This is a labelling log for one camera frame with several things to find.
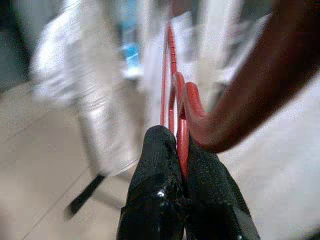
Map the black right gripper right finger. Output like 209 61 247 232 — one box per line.
185 136 262 240

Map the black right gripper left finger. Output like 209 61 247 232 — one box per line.
117 124 188 240

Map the red clothes hanger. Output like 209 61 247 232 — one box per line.
159 0 320 182

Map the black clothes rack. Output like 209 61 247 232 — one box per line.
63 174 106 221

